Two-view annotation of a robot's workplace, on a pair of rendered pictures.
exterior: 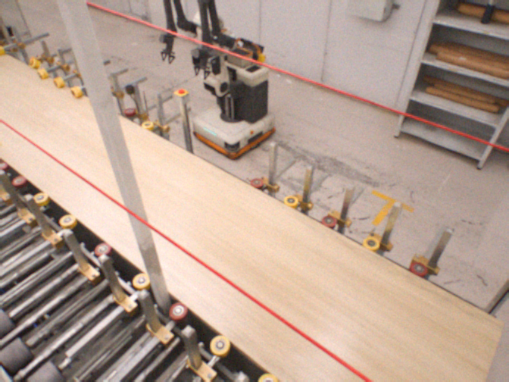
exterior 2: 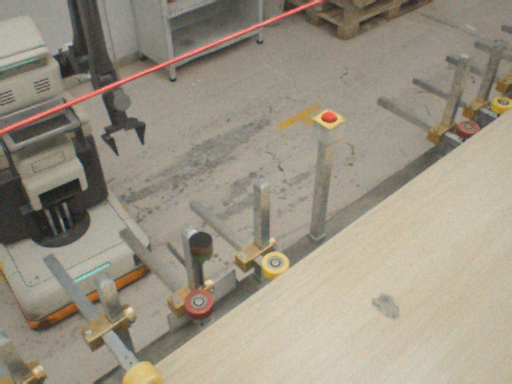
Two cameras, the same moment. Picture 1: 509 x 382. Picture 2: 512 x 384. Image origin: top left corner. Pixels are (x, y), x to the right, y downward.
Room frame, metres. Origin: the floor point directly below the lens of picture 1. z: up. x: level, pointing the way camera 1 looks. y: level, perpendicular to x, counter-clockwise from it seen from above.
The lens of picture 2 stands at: (2.21, 1.77, 2.14)
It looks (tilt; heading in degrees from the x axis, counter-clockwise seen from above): 43 degrees down; 281
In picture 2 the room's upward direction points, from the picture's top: 1 degrees counter-clockwise
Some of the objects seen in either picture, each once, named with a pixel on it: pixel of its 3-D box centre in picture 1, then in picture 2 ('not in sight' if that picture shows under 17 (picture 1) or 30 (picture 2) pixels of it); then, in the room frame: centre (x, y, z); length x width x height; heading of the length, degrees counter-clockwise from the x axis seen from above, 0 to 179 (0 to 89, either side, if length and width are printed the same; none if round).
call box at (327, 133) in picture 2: (182, 97); (327, 128); (2.24, 0.47, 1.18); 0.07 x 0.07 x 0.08; 51
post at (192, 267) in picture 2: (141, 112); (196, 286); (2.56, 0.87, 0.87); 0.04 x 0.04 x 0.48; 51
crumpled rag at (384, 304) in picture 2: not in sight; (386, 304); (2.03, 0.87, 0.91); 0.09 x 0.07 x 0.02; 120
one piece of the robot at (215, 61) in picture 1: (206, 58); (40, 134); (3.23, 0.41, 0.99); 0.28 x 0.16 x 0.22; 47
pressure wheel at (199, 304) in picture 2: (131, 116); (200, 312); (2.53, 0.94, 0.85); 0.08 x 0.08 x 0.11
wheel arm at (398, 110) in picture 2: (275, 176); (420, 122); (1.88, -0.14, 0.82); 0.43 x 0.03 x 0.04; 141
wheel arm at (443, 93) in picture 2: (308, 192); (455, 100); (1.72, -0.33, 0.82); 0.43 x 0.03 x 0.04; 141
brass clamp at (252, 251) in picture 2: (161, 126); (256, 252); (2.41, 0.69, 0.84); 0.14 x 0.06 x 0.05; 51
